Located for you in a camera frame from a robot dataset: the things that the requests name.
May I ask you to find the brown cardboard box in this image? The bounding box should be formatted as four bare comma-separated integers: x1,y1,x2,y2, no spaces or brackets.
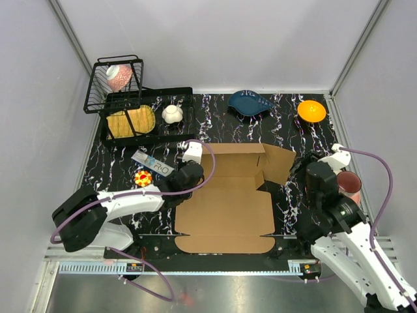
175,143,296,254

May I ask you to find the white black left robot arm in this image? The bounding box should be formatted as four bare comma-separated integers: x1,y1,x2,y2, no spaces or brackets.
50,161,204,258

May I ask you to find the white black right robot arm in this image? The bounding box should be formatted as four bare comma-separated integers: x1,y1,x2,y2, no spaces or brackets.
290,148,416,312

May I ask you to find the dark red cup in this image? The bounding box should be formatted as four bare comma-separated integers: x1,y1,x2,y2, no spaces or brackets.
336,171,362,194

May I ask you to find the blue white small carton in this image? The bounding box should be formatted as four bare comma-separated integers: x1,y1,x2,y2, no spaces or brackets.
152,161,174,177

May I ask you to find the orange flower toy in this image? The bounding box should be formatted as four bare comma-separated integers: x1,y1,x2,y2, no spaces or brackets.
134,170,153,188

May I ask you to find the silver blue toothpaste tube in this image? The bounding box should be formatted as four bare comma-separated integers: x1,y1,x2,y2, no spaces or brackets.
132,150,155,167

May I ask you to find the white flower-shaped cup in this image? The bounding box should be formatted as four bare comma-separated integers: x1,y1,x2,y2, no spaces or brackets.
162,105,183,124

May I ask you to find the woven bamboo tray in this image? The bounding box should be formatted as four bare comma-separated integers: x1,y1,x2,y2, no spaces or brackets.
106,105,156,139

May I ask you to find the orange round bowl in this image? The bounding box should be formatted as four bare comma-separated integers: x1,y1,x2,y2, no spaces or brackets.
297,100,326,123

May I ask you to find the dark blue leaf dish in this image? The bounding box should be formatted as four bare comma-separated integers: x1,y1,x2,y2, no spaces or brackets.
227,90,274,116

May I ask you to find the pink patterned ceramic bowl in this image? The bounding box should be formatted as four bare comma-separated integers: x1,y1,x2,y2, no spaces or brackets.
106,65,132,92

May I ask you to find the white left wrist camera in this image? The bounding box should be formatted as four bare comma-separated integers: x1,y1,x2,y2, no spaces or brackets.
180,141,203,164

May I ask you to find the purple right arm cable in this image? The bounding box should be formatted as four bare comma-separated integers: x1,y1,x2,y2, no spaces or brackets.
260,147,417,313

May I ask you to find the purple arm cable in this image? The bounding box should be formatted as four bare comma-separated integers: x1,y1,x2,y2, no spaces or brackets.
50,139,217,303
260,147,417,313

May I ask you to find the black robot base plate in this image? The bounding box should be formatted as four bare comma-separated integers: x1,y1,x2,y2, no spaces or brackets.
124,234,320,271

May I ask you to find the black wire dish rack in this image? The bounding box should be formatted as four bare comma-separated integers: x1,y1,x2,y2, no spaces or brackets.
83,55,195,148

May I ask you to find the aluminium front rail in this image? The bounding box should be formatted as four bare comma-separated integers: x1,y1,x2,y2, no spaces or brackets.
44,236,400,276

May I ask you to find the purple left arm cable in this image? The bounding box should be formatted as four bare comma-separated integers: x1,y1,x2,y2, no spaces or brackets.
50,139,217,303

